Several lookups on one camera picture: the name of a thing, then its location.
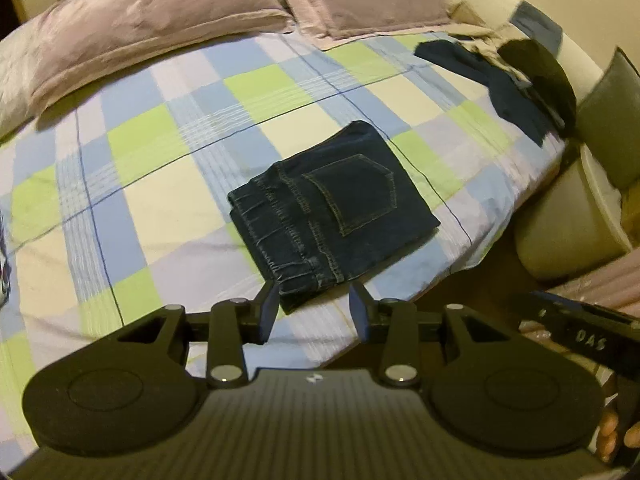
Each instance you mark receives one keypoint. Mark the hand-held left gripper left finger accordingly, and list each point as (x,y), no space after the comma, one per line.
(269,312)

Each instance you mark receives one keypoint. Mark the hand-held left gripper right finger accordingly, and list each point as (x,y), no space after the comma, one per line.
(361,310)

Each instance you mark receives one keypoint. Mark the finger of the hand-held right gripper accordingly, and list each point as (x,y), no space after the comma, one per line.
(575,305)

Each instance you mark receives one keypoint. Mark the dark blue denim jeans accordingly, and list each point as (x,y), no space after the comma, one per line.
(330,210)

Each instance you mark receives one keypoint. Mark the person's right hand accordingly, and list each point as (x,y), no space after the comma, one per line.
(607,435)

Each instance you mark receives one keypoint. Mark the cream round bin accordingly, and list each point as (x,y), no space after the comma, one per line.
(565,230)

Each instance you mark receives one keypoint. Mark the checkered bed sheet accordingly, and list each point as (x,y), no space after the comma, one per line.
(150,170)

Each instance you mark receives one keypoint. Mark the grey-green cushion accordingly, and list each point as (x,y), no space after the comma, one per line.
(612,120)

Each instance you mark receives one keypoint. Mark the navy blue garment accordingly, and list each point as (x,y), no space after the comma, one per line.
(505,92)

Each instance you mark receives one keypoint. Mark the black garment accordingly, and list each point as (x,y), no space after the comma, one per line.
(545,70)

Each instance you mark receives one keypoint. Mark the patterned cloth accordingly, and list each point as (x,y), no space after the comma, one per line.
(3,260)

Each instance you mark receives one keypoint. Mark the cream garment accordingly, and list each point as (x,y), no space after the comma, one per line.
(480,40)

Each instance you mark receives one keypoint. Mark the blue folded garment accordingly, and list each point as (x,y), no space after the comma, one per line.
(537,22)

